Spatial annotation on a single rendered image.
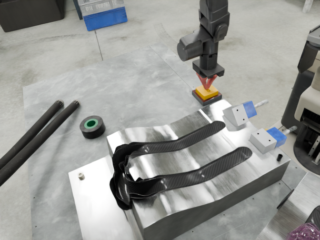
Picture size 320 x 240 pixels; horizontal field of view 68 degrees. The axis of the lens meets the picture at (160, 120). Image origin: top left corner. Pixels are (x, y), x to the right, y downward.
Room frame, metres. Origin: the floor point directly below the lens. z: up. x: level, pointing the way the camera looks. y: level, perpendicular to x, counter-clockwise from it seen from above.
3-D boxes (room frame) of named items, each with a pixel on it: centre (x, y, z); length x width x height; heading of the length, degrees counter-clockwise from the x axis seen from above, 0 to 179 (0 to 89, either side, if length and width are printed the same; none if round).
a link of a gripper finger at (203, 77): (0.67, -0.18, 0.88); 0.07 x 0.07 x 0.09; 19
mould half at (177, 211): (0.33, -0.01, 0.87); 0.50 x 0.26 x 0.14; 109
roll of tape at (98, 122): (0.58, 0.23, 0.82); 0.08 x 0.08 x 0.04
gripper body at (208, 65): (0.66, -0.19, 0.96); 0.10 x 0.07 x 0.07; 19
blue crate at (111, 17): (3.63, 0.57, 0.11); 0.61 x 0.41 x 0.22; 101
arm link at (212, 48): (0.66, -0.18, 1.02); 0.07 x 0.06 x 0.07; 109
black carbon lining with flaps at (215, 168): (0.33, -0.03, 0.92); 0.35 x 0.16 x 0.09; 109
